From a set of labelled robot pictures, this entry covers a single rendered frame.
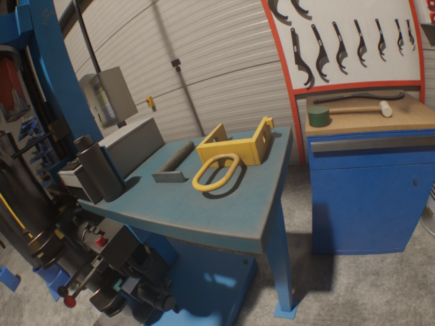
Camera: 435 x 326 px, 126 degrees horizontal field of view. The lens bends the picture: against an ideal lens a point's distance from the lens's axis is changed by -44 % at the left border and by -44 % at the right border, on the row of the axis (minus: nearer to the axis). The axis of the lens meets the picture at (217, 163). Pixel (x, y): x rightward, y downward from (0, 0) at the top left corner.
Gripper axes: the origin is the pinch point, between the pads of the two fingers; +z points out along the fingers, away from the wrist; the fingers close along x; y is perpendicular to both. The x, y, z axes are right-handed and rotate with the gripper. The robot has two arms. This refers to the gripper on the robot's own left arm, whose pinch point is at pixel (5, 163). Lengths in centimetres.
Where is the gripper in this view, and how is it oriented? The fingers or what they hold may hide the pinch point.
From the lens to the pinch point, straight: 87.4
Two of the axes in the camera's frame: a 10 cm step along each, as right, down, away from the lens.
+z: 2.6, 5.6, 7.8
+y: -1.8, -7.7, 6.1
